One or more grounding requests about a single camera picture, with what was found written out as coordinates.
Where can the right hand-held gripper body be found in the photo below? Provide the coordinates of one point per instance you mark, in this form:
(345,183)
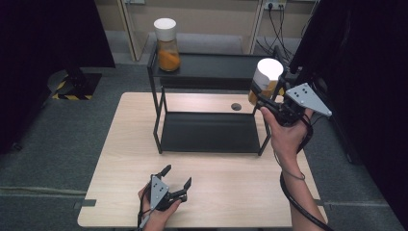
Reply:
(306,99)

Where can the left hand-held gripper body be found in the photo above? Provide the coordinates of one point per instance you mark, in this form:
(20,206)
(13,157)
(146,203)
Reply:
(159,191)

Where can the white-lidded orange spice jar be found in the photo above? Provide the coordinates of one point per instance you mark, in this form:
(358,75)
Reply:
(167,48)
(267,75)

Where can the black metal two-tier shelf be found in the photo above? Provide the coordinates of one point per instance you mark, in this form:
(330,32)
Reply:
(208,131)

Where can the person's left hand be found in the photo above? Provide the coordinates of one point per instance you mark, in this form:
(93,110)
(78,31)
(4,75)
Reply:
(157,219)

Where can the person's right hand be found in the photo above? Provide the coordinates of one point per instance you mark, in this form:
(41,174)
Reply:
(287,138)

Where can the dark curtain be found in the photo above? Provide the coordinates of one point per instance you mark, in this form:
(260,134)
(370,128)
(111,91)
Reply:
(38,48)
(369,64)

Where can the grey floor tape piece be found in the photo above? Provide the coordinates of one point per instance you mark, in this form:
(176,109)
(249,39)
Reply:
(86,203)

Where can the white wall power socket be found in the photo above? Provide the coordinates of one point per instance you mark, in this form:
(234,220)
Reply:
(275,4)

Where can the beige partition frame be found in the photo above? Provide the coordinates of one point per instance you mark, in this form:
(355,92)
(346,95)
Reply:
(208,16)

